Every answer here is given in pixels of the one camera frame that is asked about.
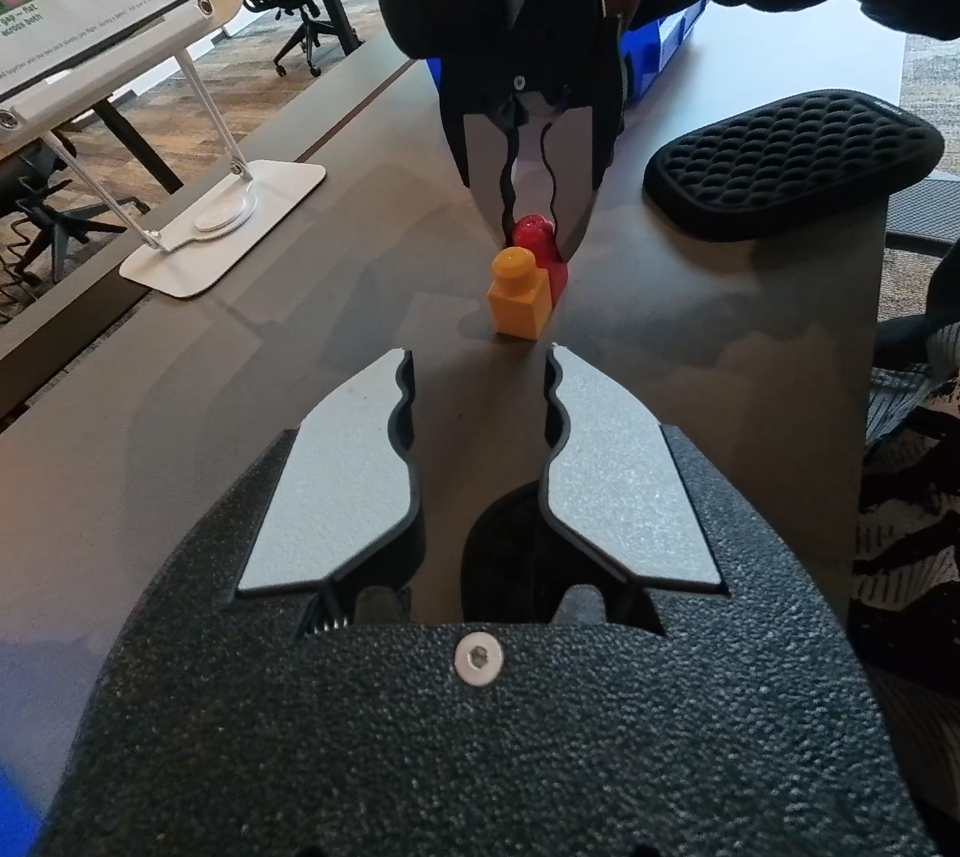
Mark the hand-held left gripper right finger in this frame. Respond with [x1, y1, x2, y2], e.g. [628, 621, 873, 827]
[537, 344, 730, 597]

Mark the person's printed top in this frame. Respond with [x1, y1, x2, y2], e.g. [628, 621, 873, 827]
[855, 325, 960, 738]

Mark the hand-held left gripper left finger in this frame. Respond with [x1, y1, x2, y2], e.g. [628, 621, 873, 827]
[236, 347, 426, 600]

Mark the blue plastic bin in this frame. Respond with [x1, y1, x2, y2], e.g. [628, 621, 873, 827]
[618, 0, 709, 105]

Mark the grey mesh chair seat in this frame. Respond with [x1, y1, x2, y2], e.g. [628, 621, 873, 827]
[885, 179, 960, 258]

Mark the blue plastic object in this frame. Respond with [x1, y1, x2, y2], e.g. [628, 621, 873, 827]
[0, 764, 43, 857]

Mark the orange mega block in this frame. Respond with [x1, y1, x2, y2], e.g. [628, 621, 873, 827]
[486, 250, 556, 342]

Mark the red mega block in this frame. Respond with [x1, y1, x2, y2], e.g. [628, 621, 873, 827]
[510, 214, 571, 311]

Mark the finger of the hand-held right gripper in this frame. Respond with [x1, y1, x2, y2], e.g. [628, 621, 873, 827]
[533, 107, 609, 266]
[455, 100, 529, 258]

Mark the black perforated rubber pad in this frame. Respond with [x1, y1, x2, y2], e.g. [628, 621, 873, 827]
[458, 482, 559, 626]
[642, 89, 946, 243]

